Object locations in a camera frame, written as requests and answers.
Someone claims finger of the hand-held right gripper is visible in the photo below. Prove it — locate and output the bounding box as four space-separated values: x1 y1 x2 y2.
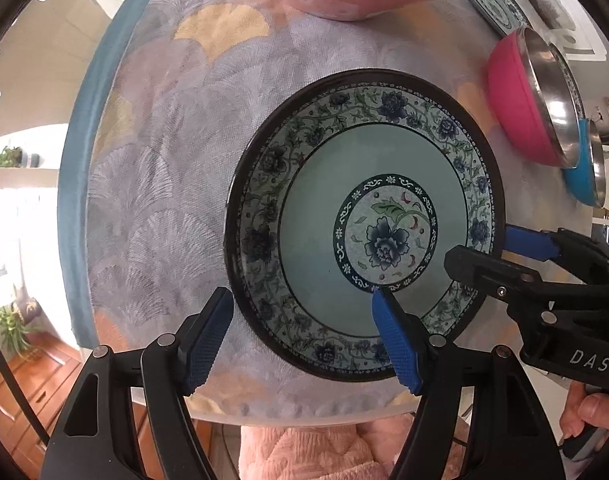
504 226 609 286
443 244 545 307

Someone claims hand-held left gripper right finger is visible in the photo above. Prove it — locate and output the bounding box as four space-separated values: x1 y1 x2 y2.
371 287 567 480

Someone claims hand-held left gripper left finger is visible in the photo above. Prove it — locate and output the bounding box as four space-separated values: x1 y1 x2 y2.
39 287 234 480

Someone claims blue steel bowl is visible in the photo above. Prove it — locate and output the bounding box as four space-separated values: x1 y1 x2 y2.
563 117 607 208

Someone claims pink steel bowl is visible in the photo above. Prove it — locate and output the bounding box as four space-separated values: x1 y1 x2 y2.
487 25 587 168

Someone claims large floral plate dark rim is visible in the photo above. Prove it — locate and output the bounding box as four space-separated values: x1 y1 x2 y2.
224 71 507 383

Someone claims person's right hand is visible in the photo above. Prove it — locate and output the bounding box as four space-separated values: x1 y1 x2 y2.
559 382 609 442

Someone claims pink quilted clothing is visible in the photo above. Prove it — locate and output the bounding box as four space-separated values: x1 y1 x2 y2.
239 410 415 480

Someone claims wooden cabinet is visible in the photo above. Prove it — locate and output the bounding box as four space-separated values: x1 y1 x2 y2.
0 330 150 480

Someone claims fan-patterned tablecloth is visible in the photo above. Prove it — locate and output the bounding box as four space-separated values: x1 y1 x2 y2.
57 0 609 423

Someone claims floral ceramic plate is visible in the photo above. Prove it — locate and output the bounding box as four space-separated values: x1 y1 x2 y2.
467 0 532 38

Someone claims black cable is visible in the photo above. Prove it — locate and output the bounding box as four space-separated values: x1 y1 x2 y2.
0 320 52 453

